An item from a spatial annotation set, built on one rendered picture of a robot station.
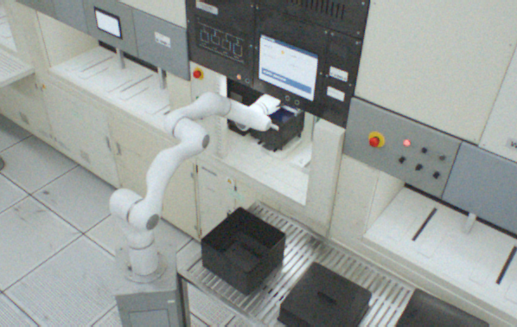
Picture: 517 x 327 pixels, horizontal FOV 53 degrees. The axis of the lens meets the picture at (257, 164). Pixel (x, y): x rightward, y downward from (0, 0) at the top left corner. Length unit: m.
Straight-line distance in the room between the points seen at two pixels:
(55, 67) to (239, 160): 1.58
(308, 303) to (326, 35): 1.07
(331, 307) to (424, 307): 0.37
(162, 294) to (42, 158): 2.27
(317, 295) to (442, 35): 1.13
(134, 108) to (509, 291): 2.23
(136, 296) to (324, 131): 1.09
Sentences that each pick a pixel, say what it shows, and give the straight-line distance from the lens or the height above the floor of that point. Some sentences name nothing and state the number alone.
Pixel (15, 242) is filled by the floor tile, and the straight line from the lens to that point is 3.83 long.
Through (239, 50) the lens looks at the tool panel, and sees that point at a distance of 2.34.
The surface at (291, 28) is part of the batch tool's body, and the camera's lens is 2.12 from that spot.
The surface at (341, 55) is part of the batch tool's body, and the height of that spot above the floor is 1.71.
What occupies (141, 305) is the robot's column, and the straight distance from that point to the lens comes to 2.49.
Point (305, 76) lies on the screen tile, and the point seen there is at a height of 1.57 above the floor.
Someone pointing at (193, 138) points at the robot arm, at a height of 1.37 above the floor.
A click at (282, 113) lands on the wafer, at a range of 2.84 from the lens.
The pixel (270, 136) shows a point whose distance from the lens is 2.76.
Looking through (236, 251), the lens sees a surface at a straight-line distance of 2.49.
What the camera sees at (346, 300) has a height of 0.86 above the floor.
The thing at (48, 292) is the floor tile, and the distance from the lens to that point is 3.48.
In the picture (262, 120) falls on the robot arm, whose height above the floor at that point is 1.24.
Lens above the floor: 2.67
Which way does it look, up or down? 40 degrees down
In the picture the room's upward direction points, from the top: 2 degrees clockwise
